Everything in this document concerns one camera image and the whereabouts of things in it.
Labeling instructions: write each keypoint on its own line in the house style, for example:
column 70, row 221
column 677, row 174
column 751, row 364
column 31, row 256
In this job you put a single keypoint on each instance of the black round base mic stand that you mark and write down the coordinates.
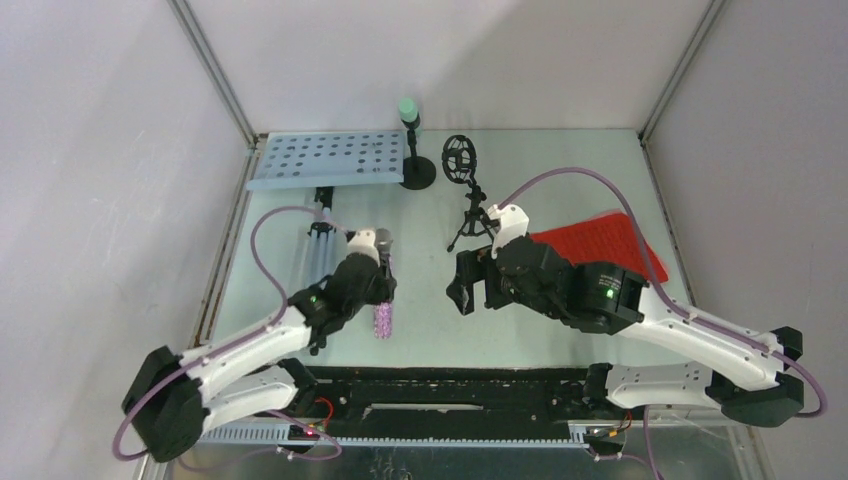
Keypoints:
column 419, row 172

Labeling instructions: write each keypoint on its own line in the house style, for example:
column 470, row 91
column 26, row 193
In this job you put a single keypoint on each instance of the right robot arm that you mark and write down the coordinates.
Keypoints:
column 735, row 370

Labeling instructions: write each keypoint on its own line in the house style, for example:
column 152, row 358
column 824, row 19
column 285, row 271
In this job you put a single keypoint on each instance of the light blue music stand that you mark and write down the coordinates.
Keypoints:
column 320, row 163

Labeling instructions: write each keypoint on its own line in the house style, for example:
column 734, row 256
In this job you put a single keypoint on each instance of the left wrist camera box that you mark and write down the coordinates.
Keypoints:
column 363, row 242

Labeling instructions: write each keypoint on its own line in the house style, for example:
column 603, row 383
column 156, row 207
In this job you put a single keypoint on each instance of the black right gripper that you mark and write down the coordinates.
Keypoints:
column 470, row 267

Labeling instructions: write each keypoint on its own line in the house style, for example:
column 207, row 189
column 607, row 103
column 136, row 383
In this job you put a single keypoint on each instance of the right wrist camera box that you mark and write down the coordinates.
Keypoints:
column 512, row 223

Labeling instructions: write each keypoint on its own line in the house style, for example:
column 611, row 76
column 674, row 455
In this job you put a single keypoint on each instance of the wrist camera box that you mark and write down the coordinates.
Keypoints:
column 512, row 223
column 363, row 242

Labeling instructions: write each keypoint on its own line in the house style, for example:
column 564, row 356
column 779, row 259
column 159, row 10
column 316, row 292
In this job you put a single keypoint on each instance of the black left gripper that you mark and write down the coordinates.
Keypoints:
column 377, row 295

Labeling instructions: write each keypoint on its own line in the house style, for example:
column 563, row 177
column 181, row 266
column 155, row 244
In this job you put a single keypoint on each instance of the red sheet music page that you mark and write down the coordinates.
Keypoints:
column 607, row 237

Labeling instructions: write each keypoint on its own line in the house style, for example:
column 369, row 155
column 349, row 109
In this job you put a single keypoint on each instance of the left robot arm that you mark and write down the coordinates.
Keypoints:
column 176, row 398

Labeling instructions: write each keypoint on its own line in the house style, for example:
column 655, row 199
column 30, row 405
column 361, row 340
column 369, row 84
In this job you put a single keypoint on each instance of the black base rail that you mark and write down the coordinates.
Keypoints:
column 457, row 404

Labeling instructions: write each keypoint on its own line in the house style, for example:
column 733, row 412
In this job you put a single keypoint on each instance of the pink glitter microphone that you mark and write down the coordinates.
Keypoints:
column 383, row 311

